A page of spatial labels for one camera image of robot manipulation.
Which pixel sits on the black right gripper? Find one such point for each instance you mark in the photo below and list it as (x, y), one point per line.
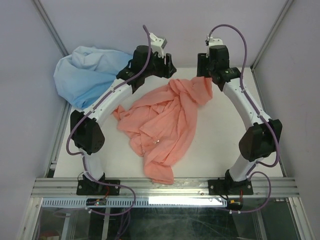
(202, 60)

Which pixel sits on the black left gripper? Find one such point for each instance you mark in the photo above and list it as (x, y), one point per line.
(167, 70)

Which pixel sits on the salmon pink hooded jacket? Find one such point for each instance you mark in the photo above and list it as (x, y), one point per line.
(162, 124)

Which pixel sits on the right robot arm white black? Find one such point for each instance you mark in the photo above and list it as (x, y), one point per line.
(262, 134)

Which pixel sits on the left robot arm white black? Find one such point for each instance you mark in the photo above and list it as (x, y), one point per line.
(85, 125)

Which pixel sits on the light blue cloth garment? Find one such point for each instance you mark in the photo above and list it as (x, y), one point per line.
(84, 75)

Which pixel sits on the right wrist camera white silver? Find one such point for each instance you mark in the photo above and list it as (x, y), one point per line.
(211, 41)

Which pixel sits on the wrist camera white silver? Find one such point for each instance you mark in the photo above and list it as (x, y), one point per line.
(158, 44)
(211, 41)

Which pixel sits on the left wrist camera white silver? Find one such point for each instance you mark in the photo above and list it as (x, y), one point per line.
(158, 44)

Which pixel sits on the right aluminium corner post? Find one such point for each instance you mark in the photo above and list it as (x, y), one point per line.
(272, 32)

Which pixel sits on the aluminium corner post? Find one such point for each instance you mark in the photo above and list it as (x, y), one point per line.
(272, 32)
(50, 27)

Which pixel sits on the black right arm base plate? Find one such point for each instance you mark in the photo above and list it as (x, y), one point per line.
(229, 187)

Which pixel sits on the grey slotted cable duct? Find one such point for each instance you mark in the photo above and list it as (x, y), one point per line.
(127, 202)

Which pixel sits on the left aluminium corner post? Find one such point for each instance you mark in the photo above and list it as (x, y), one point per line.
(50, 27)

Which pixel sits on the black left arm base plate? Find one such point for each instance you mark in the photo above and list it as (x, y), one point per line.
(87, 187)

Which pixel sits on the aluminium front rail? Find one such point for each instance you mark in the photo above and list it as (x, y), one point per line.
(274, 187)

